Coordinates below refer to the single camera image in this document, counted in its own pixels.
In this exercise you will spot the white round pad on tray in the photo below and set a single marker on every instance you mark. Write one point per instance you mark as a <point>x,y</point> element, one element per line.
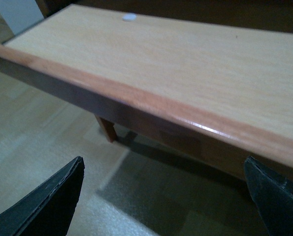
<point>129,17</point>

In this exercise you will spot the wooden pull-out keyboard tray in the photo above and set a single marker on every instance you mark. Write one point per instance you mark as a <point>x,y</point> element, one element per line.
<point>216,93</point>

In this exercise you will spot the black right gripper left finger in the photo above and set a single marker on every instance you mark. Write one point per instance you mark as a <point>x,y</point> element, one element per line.
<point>47,210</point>

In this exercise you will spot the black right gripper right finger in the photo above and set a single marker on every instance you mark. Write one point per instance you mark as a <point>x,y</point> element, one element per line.
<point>273,195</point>

